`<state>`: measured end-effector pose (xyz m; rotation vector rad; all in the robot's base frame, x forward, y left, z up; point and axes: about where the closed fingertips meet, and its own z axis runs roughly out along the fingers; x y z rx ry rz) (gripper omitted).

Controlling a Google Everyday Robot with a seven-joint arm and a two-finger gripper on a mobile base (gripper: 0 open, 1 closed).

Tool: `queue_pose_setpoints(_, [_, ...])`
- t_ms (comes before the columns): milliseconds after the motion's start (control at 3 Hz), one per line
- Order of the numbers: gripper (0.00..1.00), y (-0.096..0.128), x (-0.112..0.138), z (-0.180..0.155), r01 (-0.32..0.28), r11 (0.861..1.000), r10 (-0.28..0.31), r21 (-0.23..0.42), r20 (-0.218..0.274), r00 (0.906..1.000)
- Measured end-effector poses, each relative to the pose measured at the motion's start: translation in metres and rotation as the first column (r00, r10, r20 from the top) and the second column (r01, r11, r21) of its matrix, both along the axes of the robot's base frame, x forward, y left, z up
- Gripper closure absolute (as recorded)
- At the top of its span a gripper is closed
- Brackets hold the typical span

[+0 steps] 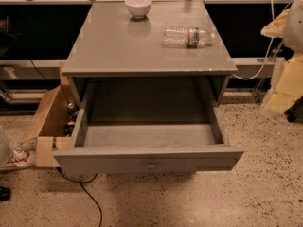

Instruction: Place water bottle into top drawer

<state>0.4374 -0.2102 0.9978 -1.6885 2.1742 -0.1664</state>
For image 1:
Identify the grey open top drawer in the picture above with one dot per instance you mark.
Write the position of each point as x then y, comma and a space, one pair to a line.
124, 123

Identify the can inside cardboard box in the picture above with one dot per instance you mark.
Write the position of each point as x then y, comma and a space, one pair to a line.
73, 111

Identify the black shoe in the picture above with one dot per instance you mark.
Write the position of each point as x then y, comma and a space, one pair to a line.
4, 193

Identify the round metal drawer knob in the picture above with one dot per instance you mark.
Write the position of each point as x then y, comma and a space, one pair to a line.
151, 166

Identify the open cardboard box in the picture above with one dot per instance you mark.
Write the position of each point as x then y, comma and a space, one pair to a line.
47, 126

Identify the clear plastic water bottle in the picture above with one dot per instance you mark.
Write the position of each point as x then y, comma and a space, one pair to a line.
192, 37

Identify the grey wooden cabinet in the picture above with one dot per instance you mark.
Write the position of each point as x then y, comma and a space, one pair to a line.
112, 44

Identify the grey trouser leg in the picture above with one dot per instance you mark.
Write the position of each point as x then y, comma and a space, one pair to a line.
6, 152

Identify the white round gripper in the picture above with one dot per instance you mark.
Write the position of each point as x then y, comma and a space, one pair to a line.
294, 26

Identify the white and red sneaker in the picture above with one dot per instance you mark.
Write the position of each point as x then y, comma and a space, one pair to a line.
20, 159

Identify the white ceramic bowl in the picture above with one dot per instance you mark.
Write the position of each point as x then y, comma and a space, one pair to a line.
138, 8

